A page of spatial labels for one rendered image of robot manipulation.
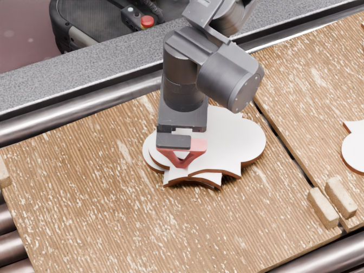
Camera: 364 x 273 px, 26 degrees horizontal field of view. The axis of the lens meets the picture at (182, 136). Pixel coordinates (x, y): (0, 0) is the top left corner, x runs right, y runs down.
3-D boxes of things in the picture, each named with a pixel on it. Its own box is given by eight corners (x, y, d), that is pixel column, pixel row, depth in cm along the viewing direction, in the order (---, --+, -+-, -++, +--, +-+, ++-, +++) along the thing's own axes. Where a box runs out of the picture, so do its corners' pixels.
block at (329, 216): (304, 199, 114) (307, 188, 112) (315, 194, 115) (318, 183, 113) (326, 231, 111) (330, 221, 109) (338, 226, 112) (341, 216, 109)
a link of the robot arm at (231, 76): (225, 2, 105) (207, -24, 97) (296, 44, 100) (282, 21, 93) (174, 76, 105) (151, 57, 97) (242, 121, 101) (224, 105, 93)
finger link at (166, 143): (206, 141, 114) (209, 99, 107) (204, 181, 110) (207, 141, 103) (158, 138, 114) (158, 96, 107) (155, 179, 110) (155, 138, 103)
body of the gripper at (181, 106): (208, 77, 111) (211, 40, 105) (206, 135, 105) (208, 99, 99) (162, 75, 111) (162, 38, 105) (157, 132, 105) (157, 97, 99)
